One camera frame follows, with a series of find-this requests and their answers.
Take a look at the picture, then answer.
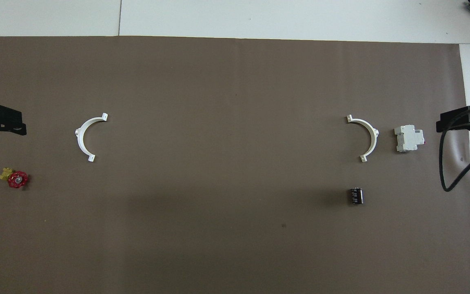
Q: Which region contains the black cylindrical capacitor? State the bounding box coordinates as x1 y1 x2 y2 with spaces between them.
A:
348 187 364 205

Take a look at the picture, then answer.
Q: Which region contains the red handwheel brass valve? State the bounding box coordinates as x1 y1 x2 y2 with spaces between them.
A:
0 167 29 189

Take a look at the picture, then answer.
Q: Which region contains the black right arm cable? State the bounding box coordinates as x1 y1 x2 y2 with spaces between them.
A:
439 104 470 192

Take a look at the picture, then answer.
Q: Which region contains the white half pipe clamp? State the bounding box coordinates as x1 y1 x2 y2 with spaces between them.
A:
345 115 380 164
74 113 109 163

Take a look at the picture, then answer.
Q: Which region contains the white circuit breaker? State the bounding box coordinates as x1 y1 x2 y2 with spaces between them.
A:
394 125 425 153

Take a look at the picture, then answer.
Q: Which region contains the brown paper table mat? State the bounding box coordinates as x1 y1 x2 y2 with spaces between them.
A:
0 36 470 294

